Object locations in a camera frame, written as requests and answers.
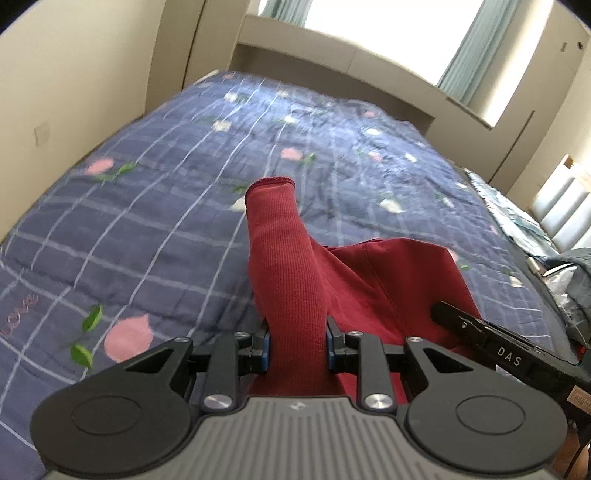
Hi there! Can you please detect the right teal curtain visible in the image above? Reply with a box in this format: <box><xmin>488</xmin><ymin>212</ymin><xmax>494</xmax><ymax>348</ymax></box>
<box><xmin>438</xmin><ymin>0</ymin><xmax>518</xmax><ymax>106</ymax></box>

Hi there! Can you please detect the red long-sleeve sweater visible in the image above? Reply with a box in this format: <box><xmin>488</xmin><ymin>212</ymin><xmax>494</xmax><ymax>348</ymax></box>
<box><xmin>245</xmin><ymin>177</ymin><xmax>479</xmax><ymax>397</ymax></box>

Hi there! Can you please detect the white charger block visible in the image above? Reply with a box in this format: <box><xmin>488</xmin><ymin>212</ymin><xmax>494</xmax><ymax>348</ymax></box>
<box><xmin>526</xmin><ymin>257</ymin><xmax>543</xmax><ymax>277</ymax></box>

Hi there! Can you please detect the dark grey quilted blanket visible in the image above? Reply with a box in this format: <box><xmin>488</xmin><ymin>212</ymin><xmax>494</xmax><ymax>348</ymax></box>
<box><xmin>542</xmin><ymin>247</ymin><xmax>591</xmax><ymax>319</ymax></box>

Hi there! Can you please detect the grey quilted bed cover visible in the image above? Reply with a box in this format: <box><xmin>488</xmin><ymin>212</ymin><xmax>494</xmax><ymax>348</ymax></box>
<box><xmin>454</xmin><ymin>163</ymin><xmax>591</xmax><ymax>361</ymax></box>

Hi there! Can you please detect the blue plaid floral quilt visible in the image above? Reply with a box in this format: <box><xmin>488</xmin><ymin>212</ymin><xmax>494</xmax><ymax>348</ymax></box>
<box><xmin>1</xmin><ymin>72</ymin><xmax>558</xmax><ymax>479</ymax></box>

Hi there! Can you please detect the beige window bench cabinet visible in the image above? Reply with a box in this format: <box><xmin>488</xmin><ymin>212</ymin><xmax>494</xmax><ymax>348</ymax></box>
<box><xmin>230</xmin><ymin>13</ymin><xmax>505</xmax><ymax>135</ymax></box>

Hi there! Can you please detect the teal curtain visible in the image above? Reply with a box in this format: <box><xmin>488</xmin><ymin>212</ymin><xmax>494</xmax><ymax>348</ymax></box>
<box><xmin>259</xmin><ymin>0</ymin><xmax>312</xmax><ymax>27</ymax></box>
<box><xmin>438</xmin><ymin>0</ymin><xmax>518</xmax><ymax>106</ymax></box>

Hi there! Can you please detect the silver foil bag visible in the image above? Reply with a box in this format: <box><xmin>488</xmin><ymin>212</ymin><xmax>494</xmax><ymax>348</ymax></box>
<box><xmin>552</xmin><ymin>264</ymin><xmax>590</xmax><ymax>337</ymax></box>

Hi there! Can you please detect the light blue folded cloth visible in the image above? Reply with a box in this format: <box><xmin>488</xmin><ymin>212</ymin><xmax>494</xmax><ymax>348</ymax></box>
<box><xmin>464</xmin><ymin>168</ymin><xmax>558</xmax><ymax>257</ymax></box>

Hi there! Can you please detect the beige right wardrobe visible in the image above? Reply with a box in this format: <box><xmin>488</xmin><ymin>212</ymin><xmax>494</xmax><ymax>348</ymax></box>
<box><xmin>426</xmin><ymin>1</ymin><xmax>589</xmax><ymax>193</ymax></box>

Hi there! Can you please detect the padded grey wooden headboard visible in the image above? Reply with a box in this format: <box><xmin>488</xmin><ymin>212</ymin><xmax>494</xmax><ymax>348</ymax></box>
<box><xmin>529</xmin><ymin>155</ymin><xmax>591</xmax><ymax>252</ymax></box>

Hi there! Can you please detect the left teal curtain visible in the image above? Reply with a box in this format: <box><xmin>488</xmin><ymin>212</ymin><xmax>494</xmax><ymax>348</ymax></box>
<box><xmin>259</xmin><ymin>0</ymin><xmax>312</xmax><ymax>27</ymax></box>

